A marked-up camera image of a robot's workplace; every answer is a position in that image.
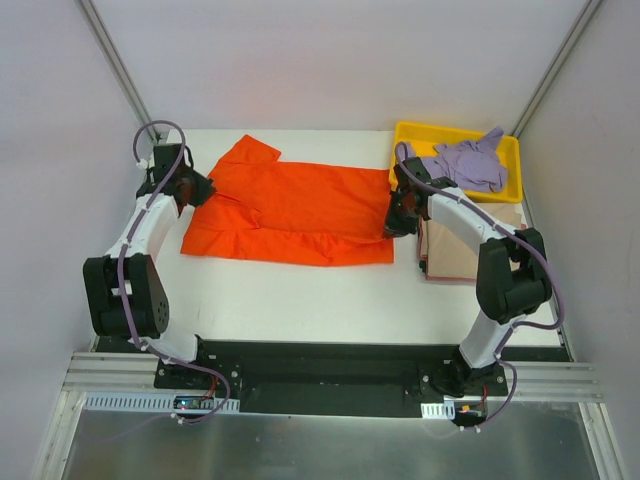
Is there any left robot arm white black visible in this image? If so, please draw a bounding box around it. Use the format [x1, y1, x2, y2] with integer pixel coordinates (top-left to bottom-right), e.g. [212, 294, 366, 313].
[83, 144, 215, 389]

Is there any right aluminium frame post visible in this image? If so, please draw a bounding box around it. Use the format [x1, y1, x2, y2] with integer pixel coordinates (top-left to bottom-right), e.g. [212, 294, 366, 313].
[511, 0, 606, 138]

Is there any right white cable duct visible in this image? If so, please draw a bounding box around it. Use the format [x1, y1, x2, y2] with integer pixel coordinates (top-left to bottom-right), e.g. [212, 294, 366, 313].
[420, 400, 456, 421]

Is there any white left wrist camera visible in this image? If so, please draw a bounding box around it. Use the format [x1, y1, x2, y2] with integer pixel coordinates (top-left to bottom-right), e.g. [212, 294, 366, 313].
[136, 159, 150, 171]

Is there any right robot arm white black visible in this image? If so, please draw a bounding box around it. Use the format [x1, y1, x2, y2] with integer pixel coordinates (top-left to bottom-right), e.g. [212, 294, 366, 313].
[384, 157, 552, 398]

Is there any orange t shirt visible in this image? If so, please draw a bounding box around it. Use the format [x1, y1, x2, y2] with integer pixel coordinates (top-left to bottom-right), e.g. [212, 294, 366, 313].
[181, 135, 394, 267]

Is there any beige folded t shirt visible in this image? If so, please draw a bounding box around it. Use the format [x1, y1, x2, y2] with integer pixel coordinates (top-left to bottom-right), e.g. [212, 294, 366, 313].
[419, 198, 525, 279]

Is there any yellow plastic bin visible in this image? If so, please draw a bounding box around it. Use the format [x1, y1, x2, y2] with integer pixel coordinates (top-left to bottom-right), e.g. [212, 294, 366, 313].
[389, 121, 523, 204]

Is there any left aluminium frame post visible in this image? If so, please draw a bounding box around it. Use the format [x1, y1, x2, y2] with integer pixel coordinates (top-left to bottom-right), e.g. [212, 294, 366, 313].
[74, 0, 152, 126]

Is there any purple t shirt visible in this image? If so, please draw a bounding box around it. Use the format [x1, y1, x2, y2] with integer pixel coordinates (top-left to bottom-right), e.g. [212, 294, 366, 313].
[394, 126, 508, 193]

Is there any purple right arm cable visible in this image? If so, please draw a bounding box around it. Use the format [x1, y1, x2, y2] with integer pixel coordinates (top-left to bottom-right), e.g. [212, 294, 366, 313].
[394, 142, 569, 361]

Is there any white cable duct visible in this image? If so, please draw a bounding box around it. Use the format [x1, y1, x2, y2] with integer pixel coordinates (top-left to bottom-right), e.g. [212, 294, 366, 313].
[420, 400, 456, 421]
[84, 392, 240, 415]

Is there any left white cable duct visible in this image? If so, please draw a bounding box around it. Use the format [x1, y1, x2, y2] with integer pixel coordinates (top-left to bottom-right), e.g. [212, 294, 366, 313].
[84, 392, 240, 415]

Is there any aluminium frame post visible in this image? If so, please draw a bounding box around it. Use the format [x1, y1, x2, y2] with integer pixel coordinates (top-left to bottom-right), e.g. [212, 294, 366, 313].
[74, 0, 152, 126]
[511, 0, 606, 138]

